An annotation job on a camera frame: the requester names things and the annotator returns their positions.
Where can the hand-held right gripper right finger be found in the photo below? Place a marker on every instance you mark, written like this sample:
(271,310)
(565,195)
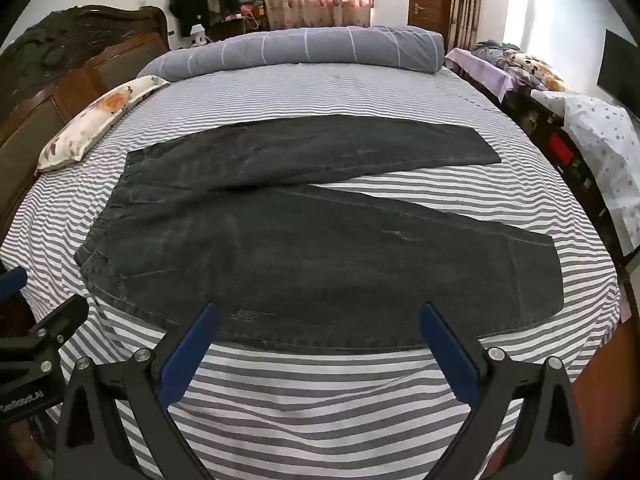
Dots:
(450,355)

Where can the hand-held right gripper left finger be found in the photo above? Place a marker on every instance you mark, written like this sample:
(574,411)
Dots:
(192,355)

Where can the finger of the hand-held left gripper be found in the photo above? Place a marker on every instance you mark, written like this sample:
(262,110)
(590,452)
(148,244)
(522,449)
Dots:
(12,281)
(45,331)

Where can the dark grey denim pants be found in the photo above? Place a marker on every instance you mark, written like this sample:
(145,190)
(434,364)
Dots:
(300,260)

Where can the grey white striped bed sheet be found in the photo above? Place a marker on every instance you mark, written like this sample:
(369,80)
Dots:
(325,410)

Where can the floral pillow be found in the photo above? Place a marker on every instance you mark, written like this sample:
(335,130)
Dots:
(100,115)

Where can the dark wooden cabinet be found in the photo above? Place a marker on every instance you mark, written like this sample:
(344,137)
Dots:
(530,120)

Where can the white dotted cloth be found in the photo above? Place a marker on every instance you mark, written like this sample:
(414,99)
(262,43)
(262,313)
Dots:
(605,145)

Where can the purple cloth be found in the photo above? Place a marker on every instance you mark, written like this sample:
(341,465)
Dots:
(480,70)

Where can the floral blanket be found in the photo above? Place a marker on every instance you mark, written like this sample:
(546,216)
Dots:
(525,65)

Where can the small white house figure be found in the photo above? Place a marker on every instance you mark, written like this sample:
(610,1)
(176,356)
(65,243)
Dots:
(197,35)

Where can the black television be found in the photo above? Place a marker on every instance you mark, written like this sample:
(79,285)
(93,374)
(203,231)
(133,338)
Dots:
(620,75)

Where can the rolled grey checked quilt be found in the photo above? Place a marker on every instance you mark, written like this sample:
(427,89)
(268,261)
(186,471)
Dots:
(300,45)

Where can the pile of clothes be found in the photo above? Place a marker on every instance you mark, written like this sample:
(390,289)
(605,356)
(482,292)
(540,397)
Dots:
(250,10)

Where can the brown patterned curtain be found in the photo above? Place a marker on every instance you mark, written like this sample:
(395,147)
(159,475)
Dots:
(465,0)

